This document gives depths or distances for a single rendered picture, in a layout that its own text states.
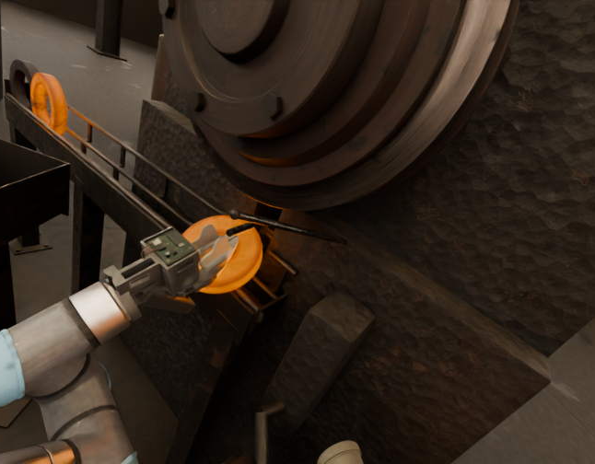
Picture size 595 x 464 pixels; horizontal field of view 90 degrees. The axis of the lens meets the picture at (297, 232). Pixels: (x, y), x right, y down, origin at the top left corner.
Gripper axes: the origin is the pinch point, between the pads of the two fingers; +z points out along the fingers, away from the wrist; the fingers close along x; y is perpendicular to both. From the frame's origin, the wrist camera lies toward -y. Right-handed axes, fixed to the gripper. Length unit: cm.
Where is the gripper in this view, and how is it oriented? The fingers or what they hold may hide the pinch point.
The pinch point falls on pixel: (231, 242)
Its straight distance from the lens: 56.6
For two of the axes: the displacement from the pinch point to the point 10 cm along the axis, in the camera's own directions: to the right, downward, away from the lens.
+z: 6.7, -4.6, 5.9
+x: -7.4, -5.4, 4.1
